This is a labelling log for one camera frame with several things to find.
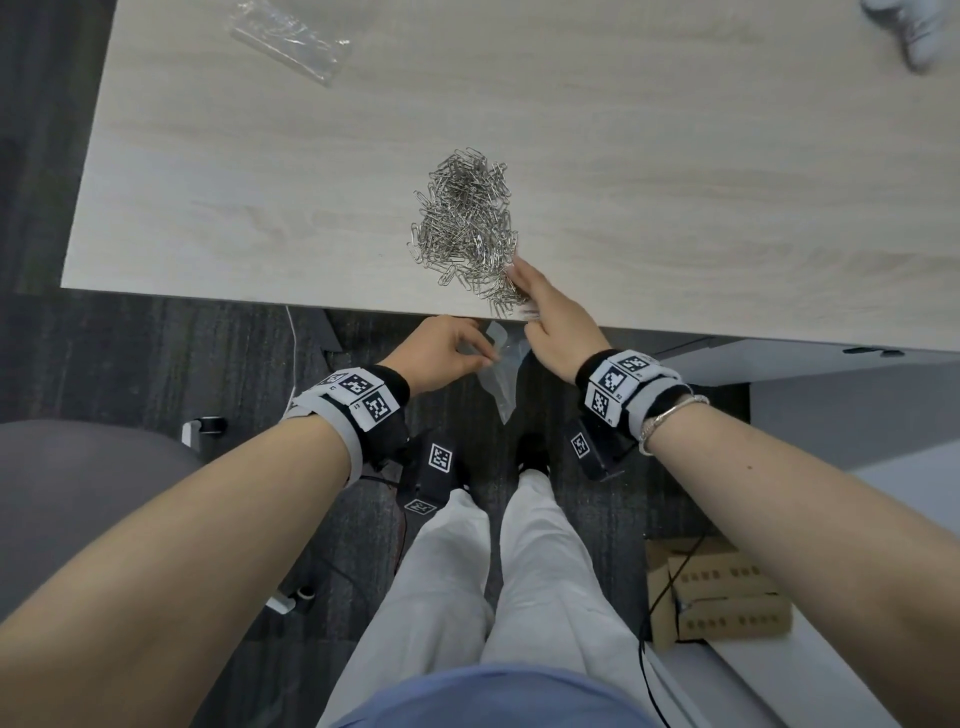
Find person's left forearm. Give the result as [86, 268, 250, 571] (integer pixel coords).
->
[0, 411, 355, 728]

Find pile of silver paper clips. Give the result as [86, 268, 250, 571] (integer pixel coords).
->
[406, 147, 535, 318]

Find silver bracelet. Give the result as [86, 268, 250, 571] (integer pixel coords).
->
[637, 394, 711, 458]

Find black shoe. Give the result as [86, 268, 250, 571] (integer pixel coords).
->
[516, 432, 553, 477]

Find brown cardboard box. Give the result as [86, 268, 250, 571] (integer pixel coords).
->
[645, 535, 795, 653]

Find person's left hand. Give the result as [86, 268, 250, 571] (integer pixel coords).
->
[395, 315, 503, 397]

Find wristband with square markers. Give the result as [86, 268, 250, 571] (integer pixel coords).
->
[279, 364, 413, 490]
[574, 348, 696, 444]

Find person's right hand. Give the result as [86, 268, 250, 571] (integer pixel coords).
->
[505, 255, 612, 385]

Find thin white cable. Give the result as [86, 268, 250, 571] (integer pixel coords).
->
[283, 303, 303, 410]

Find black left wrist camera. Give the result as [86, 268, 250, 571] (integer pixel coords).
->
[396, 430, 475, 520]

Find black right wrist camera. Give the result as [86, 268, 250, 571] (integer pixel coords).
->
[562, 418, 628, 483]

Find white cabinet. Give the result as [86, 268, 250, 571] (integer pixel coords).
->
[660, 337, 960, 728]

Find crumpled clear plastic bag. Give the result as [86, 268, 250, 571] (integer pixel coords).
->
[228, 0, 353, 86]

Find blue shirt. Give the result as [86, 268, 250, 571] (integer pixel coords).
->
[322, 663, 663, 728]

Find right wristband with square markers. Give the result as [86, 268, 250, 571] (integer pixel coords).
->
[574, 348, 696, 444]

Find small clear plastic bag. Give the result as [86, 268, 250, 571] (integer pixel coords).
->
[475, 321, 538, 426]

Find person's right forearm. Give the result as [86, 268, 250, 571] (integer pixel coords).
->
[643, 403, 960, 728]

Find black cable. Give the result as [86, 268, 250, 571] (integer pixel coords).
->
[636, 531, 710, 728]

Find left wristband with square markers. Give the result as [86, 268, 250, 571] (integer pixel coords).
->
[279, 364, 413, 490]

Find grey office chair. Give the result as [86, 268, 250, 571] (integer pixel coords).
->
[0, 414, 318, 625]

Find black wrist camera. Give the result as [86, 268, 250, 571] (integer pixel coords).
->
[396, 430, 475, 520]
[562, 418, 628, 483]

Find white trousers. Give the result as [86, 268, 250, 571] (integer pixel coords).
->
[318, 468, 680, 728]

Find pale grey cloth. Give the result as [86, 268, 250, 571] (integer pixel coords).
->
[860, 0, 955, 73]

